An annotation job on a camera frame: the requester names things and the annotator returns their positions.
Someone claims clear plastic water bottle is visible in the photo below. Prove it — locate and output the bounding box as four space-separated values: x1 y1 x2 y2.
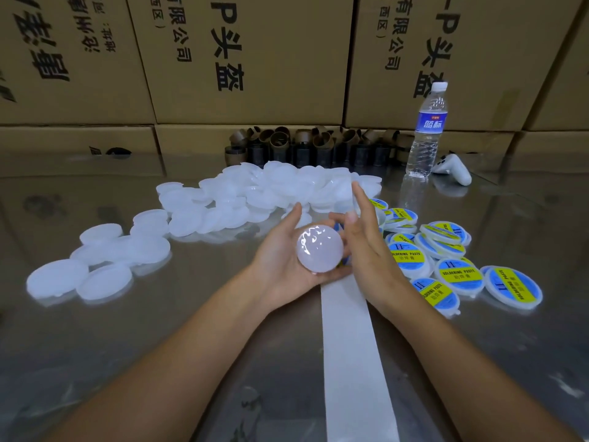
406 82 450 180

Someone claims person's left hand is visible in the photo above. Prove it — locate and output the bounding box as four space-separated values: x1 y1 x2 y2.
247 202 353 314

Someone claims white handheld controller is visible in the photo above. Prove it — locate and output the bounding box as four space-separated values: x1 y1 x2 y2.
433 153 473 187

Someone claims person's right forearm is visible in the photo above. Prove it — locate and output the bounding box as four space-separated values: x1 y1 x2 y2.
396 288 581 442

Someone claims row of dark cardboard tubes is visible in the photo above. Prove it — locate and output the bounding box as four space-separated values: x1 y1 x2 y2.
225 126 415 168

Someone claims stack of brown cardboard boxes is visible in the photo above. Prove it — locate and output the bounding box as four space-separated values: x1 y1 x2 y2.
0 0 589 160

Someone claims pile of white plastic lids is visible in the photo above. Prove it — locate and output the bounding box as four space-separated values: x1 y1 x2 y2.
26 161 383 304

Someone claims person's left forearm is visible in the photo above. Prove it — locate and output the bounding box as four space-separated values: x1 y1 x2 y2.
46 282 272 442

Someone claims sticker roll with backing strip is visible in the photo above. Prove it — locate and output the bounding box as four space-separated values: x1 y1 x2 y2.
319 205 401 442

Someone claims person's right hand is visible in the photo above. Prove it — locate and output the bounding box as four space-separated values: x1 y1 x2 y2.
339 182 426 314

